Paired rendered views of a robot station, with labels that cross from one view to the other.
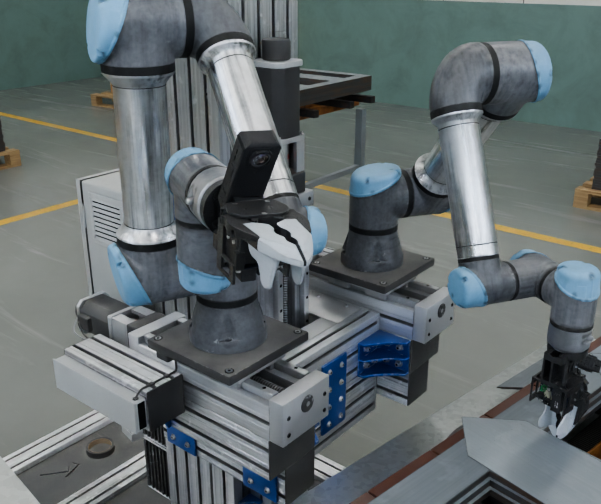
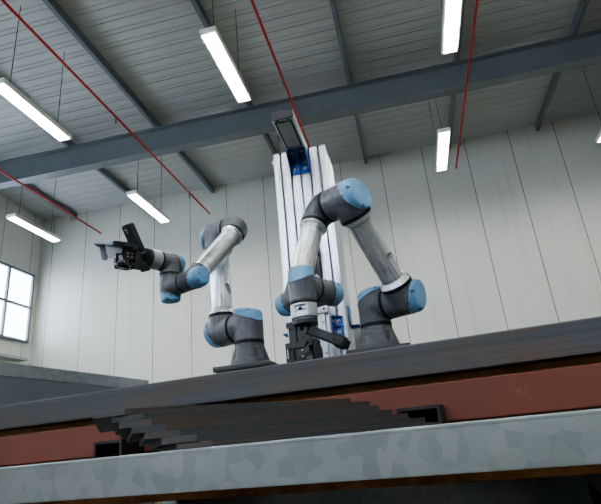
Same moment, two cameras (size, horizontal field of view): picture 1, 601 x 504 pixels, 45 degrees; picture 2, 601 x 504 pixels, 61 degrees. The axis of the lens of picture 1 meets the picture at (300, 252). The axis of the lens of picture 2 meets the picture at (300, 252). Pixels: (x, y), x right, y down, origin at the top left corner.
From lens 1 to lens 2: 203 cm
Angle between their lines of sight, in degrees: 74
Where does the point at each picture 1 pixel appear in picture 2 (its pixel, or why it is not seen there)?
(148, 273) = (209, 326)
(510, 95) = (331, 207)
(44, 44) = not seen: outside the picture
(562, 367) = (295, 333)
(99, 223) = not seen: hidden behind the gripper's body
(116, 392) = not seen: hidden behind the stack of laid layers
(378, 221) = (363, 317)
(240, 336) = (236, 357)
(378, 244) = (365, 333)
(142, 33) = (207, 235)
